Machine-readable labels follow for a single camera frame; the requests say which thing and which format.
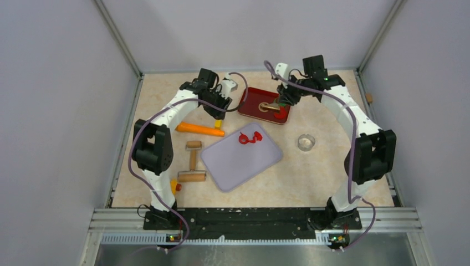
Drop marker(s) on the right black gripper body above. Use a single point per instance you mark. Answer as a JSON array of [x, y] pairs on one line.
[[293, 92]]

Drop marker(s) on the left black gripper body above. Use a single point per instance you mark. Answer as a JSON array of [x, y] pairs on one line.
[[218, 101]]

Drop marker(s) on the red round dough wrapper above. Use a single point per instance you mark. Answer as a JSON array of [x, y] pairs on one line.
[[281, 114]]

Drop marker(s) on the metal scraper wooden handle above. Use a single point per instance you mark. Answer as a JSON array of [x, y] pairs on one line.
[[274, 107]]

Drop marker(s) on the dark red lacquer tray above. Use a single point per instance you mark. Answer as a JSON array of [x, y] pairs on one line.
[[251, 106]]

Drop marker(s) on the metal ring cutter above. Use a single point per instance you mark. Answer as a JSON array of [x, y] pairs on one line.
[[305, 142]]

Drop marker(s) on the red dough lump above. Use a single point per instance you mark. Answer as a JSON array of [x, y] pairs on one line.
[[245, 139]]

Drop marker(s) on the lavender plastic tray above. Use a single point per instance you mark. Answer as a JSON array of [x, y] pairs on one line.
[[232, 164]]

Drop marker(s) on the wooden dough roller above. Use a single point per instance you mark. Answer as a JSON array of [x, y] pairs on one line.
[[192, 174]]

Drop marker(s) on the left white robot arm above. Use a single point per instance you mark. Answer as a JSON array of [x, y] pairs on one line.
[[152, 148]]

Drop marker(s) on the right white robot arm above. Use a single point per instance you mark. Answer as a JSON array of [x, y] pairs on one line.
[[372, 150]]

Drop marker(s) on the small yellow block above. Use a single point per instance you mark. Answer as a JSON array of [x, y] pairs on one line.
[[218, 124]]

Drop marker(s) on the orange plastic rolling pin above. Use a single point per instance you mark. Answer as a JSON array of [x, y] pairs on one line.
[[202, 130]]

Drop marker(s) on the yellow toy car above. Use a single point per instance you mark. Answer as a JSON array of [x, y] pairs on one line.
[[175, 186]]

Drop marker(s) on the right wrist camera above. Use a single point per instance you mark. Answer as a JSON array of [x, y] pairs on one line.
[[283, 70]]

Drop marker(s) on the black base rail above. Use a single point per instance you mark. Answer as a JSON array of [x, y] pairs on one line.
[[251, 223]]

